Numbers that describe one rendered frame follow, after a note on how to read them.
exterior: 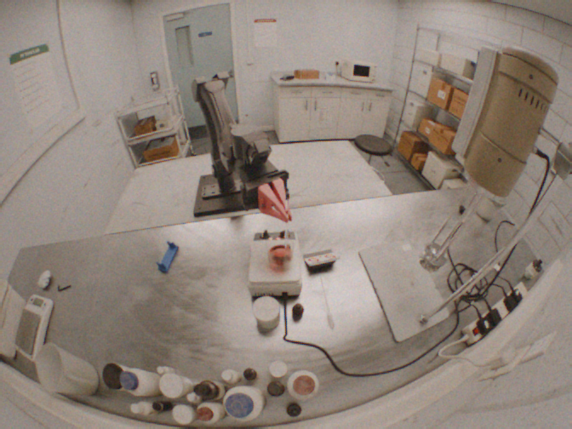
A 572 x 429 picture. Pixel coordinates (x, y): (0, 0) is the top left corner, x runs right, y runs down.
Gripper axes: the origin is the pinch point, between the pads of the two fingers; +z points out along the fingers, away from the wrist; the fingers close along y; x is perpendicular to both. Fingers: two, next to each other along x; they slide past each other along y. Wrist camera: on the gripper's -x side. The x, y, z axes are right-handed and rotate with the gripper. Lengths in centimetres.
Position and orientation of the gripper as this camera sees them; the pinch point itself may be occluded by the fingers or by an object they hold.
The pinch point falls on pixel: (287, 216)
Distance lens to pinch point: 39.2
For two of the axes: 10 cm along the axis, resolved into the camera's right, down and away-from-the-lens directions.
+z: 5.1, 6.4, -5.8
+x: -0.2, 6.8, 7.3
